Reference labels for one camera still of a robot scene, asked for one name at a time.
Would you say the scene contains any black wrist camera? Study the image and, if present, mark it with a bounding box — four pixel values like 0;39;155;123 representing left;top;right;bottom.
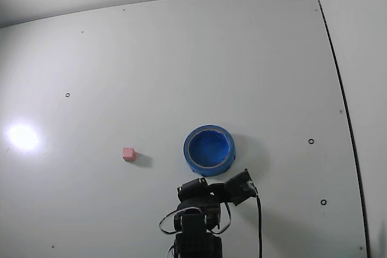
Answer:
225;168;259;207

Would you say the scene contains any thin grey servo wire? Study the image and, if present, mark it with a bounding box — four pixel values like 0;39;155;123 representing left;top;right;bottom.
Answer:
158;208;182;235
210;202;233;235

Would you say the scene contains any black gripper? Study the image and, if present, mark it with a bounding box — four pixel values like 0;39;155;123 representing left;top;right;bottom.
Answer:
177;178;235;208

